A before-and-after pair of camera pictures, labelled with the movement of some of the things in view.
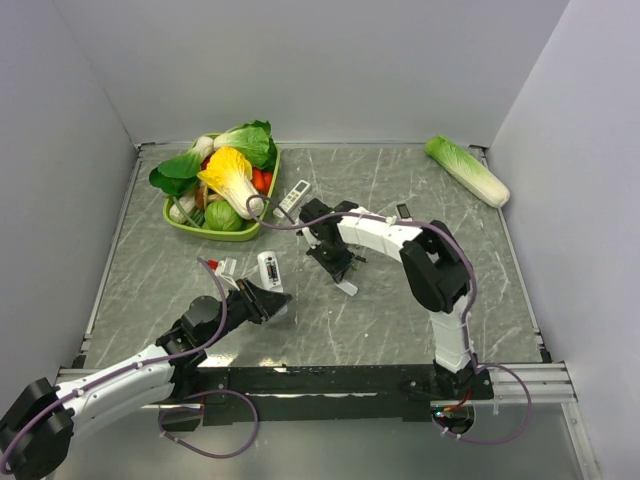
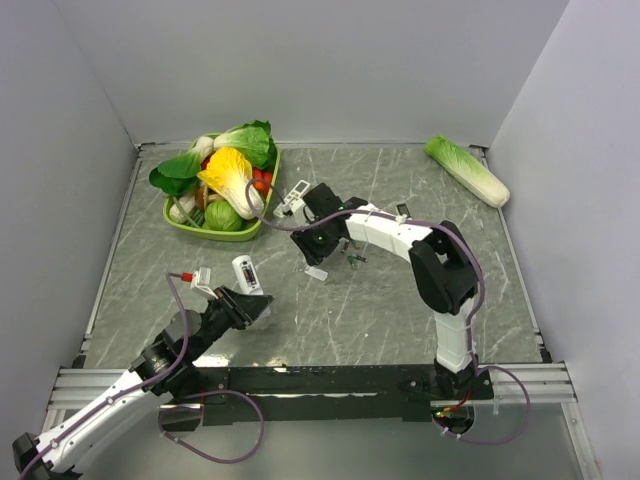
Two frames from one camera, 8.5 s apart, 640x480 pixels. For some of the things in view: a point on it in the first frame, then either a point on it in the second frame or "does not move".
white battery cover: (347, 287) → (317, 273)
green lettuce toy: (254, 140) does not move
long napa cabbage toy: (475, 178) does not move
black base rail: (317, 393) does not move
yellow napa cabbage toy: (228, 173) does not move
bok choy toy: (179, 174) does not move
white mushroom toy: (175, 212) does not move
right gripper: (337, 269) → (314, 253)
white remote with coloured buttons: (270, 271) → (246, 275)
